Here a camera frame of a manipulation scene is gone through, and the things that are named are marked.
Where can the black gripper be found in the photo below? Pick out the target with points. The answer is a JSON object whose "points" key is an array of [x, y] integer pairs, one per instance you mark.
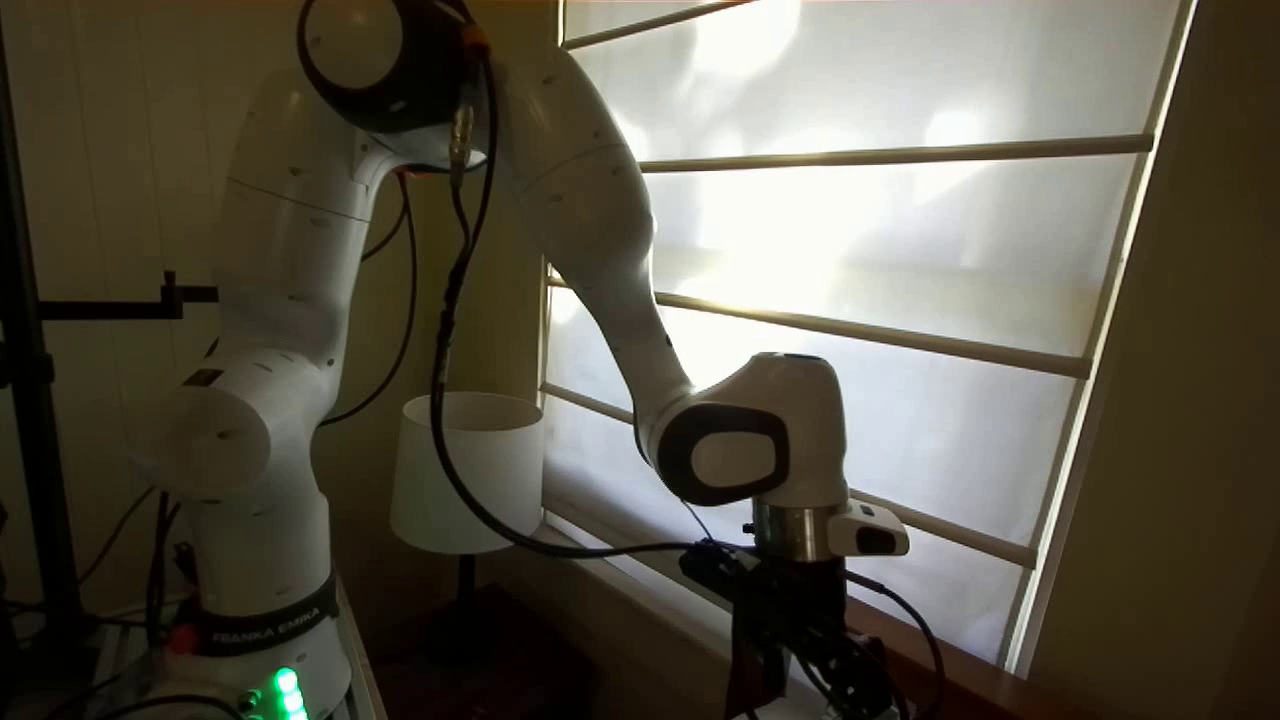
{"points": [[801, 607]]}

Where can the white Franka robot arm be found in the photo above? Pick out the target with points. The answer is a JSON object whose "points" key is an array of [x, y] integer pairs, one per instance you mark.
{"points": [[282, 267]]}

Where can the black tripod stand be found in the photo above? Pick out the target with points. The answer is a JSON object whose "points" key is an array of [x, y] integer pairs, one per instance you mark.
{"points": [[33, 440]]}

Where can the wooden window sill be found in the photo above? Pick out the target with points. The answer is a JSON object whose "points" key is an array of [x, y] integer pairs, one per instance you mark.
{"points": [[973, 680]]}

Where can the wooden nightstand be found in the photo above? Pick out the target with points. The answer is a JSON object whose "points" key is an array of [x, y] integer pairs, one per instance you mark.
{"points": [[533, 667]]}

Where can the white shade table lamp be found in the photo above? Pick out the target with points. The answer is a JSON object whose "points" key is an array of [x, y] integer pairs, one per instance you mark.
{"points": [[493, 465]]}

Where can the white window blind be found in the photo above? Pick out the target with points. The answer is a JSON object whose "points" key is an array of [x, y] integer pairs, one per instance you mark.
{"points": [[905, 267]]}

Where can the black horizontal clamp rod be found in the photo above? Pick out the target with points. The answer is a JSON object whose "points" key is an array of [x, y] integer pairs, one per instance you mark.
{"points": [[122, 311]]}

